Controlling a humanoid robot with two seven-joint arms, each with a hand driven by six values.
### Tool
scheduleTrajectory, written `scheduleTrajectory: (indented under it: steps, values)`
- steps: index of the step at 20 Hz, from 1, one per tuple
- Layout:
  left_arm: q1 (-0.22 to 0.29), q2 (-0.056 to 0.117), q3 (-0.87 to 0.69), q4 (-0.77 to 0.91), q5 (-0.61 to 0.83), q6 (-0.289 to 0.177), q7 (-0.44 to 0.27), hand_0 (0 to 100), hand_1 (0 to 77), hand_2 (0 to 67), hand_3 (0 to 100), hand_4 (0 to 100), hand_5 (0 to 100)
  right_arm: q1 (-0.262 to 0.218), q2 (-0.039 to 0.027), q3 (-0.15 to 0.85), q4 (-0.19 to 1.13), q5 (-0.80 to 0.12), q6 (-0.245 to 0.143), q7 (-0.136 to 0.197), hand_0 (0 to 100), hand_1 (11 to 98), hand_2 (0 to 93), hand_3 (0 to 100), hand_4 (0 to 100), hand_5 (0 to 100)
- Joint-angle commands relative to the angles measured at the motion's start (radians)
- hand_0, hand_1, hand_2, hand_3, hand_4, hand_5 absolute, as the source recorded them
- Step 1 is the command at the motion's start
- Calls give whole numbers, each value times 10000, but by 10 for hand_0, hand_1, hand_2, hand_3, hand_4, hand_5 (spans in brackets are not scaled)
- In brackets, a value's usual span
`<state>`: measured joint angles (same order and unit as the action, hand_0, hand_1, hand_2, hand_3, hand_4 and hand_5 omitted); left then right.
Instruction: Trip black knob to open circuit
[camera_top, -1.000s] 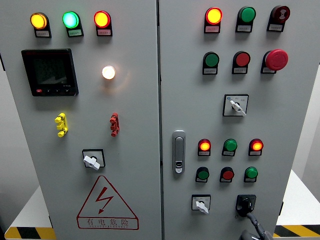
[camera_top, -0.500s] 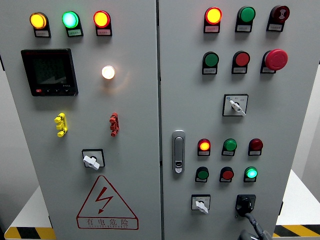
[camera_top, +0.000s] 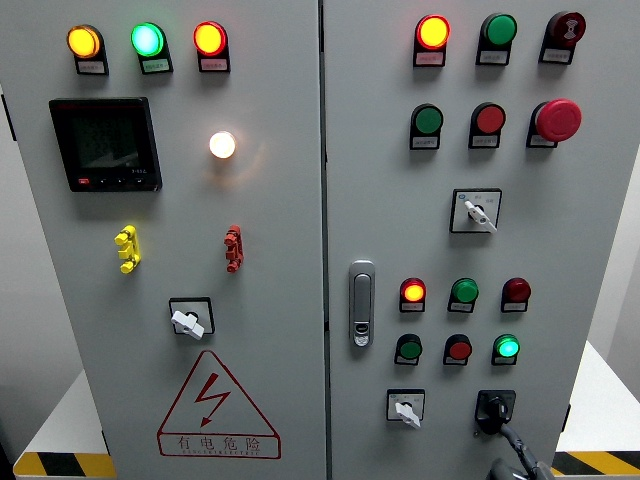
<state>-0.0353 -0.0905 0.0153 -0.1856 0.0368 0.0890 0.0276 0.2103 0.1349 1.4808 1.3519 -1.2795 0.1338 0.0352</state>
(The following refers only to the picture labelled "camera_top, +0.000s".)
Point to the black cabinet hinge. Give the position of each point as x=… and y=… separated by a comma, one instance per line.
x=567, y=418
x=105, y=442
x=8, y=117

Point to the black and yellow striped tape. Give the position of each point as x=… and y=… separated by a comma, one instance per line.
x=600, y=463
x=62, y=465

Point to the small white label plate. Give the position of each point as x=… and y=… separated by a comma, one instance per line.
x=406, y=360
x=429, y=59
x=460, y=307
x=213, y=64
x=412, y=307
x=513, y=307
x=541, y=141
x=425, y=142
x=503, y=361
x=484, y=141
x=555, y=56
x=91, y=67
x=455, y=361
x=156, y=65
x=492, y=58

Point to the small green indicator lamp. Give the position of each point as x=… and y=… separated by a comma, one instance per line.
x=465, y=291
x=507, y=347

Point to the small red push button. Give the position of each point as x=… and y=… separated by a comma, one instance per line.
x=459, y=350

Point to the small green push button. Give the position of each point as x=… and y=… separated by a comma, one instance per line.
x=410, y=349

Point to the small red indicator lamp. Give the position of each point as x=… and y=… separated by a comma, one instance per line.
x=517, y=290
x=413, y=292

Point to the pale grey cabinet door with lock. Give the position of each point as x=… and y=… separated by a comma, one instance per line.
x=545, y=240

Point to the silver door lock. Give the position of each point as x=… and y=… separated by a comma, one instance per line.
x=362, y=300

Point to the red warning triangle sticker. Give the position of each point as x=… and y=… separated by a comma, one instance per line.
x=213, y=395

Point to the large red stop button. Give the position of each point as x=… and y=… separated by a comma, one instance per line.
x=558, y=120

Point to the large red push button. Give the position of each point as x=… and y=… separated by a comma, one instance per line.
x=490, y=119

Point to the pale grey cabinet door with display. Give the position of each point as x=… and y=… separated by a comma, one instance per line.
x=275, y=225

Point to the large green push button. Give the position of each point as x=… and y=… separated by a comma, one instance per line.
x=500, y=30
x=429, y=120

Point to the dark red buzzer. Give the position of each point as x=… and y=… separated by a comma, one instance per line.
x=569, y=27

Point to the white glowing lamp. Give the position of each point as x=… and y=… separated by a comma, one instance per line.
x=222, y=145

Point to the large red indicator lamp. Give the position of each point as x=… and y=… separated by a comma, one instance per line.
x=210, y=38
x=433, y=32

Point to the black display meter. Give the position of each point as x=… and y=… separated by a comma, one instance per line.
x=106, y=142

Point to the large lit green indicator lamp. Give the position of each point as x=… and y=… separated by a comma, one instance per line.
x=147, y=39

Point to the large yellow indicator lamp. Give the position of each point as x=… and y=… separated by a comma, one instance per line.
x=84, y=42

